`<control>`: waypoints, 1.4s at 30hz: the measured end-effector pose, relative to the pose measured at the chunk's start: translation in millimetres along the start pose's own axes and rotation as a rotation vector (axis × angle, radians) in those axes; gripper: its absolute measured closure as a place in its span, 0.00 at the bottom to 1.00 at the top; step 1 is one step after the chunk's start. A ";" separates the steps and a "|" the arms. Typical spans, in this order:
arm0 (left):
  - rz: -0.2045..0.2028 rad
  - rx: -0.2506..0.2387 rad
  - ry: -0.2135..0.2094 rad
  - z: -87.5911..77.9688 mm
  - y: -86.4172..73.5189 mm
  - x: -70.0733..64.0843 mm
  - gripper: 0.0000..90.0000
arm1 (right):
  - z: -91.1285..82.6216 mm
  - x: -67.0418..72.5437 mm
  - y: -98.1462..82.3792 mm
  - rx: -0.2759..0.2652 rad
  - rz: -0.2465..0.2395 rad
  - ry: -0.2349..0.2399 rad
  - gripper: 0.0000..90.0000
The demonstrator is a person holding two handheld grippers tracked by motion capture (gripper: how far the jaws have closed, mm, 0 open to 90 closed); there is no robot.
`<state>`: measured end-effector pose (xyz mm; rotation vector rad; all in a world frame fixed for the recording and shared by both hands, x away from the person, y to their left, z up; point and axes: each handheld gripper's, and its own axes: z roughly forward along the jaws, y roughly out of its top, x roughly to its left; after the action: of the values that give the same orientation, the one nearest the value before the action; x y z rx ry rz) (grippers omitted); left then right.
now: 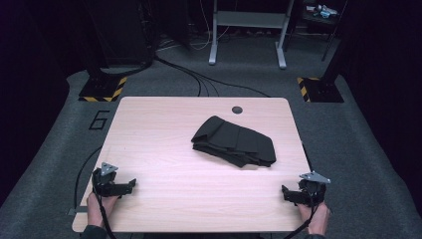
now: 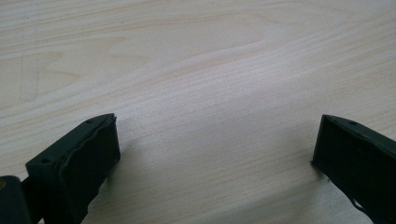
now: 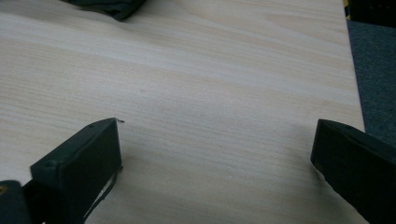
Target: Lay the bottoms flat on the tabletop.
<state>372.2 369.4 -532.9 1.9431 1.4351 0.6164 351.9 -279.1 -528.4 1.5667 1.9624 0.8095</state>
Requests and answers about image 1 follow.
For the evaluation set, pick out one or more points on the black shelf rack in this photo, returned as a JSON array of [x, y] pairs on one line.
[[326, 23]]

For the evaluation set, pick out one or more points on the black pleated skirt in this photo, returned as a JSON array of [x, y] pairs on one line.
[[235, 142]]

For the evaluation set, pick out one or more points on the black curtain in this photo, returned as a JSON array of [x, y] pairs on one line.
[[30, 83], [388, 83]]

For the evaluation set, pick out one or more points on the black cabinet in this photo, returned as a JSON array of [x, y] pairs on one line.
[[122, 30]]

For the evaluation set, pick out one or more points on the grey metal desk frame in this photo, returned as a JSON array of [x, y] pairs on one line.
[[249, 19]]

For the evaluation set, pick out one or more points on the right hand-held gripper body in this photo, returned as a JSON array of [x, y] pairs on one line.
[[313, 192]]

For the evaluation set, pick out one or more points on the white and blue item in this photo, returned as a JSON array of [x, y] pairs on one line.
[[326, 11]]

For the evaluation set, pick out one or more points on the person's right hand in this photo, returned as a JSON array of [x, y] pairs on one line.
[[319, 219]]

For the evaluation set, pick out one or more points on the person's left hand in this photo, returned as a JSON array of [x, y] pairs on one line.
[[96, 212]]

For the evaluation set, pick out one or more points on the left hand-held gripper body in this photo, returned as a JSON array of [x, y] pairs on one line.
[[104, 181]]

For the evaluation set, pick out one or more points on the striped black stand base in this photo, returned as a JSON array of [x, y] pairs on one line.
[[99, 89], [323, 91]]

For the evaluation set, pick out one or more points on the grey tape piece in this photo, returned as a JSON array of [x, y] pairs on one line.
[[78, 210]]

